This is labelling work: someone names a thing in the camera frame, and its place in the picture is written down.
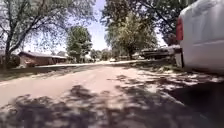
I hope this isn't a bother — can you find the grass verge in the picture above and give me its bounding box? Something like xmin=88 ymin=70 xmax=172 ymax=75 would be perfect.
xmin=0 ymin=63 xmax=101 ymax=82

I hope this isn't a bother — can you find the white vehicle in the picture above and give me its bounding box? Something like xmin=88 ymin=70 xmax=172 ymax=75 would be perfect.
xmin=174 ymin=0 xmax=224 ymax=75

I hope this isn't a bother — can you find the low brown brick house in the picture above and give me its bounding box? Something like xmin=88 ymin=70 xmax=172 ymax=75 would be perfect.
xmin=0 ymin=50 xmax=69 ymax=69

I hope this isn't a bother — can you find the large green leafy tree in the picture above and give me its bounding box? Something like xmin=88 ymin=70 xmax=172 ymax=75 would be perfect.
xmin=101 ymin=0 xmax=198 ymax=61

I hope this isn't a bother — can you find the large bare-branched tree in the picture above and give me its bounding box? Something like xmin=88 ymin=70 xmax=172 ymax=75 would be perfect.
xmin=0 ymin=0 xmax=96 ymax=70

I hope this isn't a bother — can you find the pale grey asphalt road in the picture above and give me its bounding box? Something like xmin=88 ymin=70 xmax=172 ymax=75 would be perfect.
xmin=0 ymin=60 xmax=224 ymax=128

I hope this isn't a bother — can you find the distant row of trees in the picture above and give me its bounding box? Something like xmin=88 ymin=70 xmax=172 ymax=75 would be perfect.
xmin=89 ymin=48 xmax=116 ymax=63

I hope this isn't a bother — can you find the dark parked vehicle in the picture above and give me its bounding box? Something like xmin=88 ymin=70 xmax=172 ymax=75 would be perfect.
xmin=139 ymin=44 xmax=182 ymax=61

